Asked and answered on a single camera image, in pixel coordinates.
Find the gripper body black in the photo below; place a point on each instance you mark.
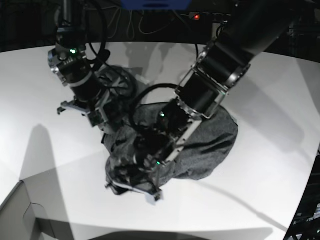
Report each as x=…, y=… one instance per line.
x=97, y=101
x=141, y=174

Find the dark grey t-shirt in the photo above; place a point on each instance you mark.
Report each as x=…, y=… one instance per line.
x=192, y=146

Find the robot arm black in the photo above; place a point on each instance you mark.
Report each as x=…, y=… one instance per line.
x=68, y=59
x=227, y=58

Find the blue box at top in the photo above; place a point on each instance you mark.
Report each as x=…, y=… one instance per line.
x=155, y=4

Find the black power strip red light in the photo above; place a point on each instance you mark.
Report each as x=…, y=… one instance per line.
x=211, y=17

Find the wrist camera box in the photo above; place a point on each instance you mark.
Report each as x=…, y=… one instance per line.
x=97, y=117
x=153, y=198

